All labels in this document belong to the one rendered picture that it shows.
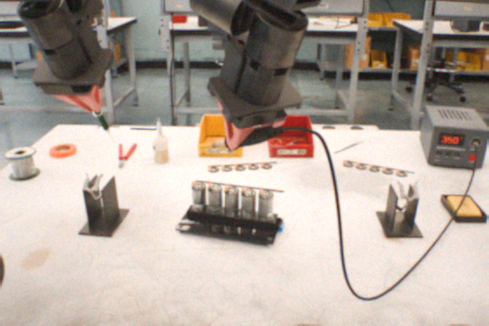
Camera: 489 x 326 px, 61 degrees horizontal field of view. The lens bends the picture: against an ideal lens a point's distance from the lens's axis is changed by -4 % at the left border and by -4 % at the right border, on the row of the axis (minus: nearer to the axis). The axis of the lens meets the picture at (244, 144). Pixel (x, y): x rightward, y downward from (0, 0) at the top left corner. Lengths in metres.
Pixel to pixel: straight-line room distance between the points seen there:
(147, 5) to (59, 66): 4.61
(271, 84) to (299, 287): 0.28
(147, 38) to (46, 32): 4.69
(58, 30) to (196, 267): 0.37
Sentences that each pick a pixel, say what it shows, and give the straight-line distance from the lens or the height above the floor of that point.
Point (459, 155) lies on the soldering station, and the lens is 1.00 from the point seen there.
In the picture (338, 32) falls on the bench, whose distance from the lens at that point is 2.97.
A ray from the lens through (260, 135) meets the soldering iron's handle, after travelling 0.51.
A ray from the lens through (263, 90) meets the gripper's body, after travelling 0.48.
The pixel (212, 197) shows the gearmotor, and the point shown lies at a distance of 0.70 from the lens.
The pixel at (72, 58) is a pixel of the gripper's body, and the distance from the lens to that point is 0.60.
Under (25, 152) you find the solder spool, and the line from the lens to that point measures 0.97.
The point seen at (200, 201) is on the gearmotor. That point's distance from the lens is 0.71.
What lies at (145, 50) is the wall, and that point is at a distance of 5.28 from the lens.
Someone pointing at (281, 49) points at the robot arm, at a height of 1.07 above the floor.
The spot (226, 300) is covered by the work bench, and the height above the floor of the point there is 0.75.
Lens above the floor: 1.15
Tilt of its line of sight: 23 degrees down
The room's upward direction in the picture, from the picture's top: straight up
